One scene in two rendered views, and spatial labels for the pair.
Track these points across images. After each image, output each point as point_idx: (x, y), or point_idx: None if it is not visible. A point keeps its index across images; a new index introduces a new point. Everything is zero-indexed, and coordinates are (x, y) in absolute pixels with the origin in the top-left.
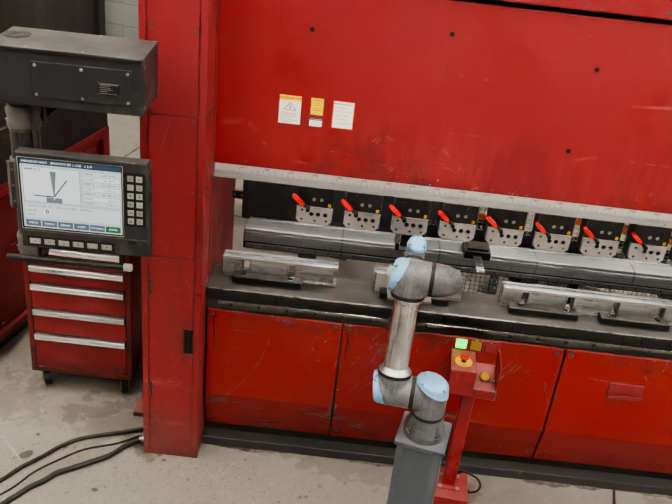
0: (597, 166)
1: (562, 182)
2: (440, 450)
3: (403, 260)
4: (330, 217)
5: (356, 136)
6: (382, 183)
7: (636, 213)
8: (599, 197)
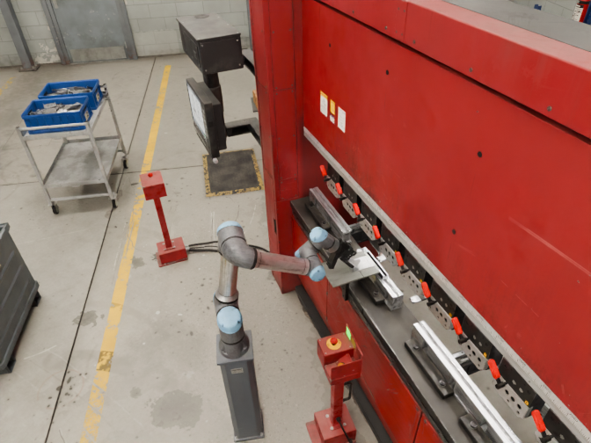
0: (474, 265)
1: (448, 260)
2: (219, 360)
3: (227, 223)
4: (338, 193)
5: (346, 139)
6: (356, 184)
7: (503, 344)
8: (474, 299)
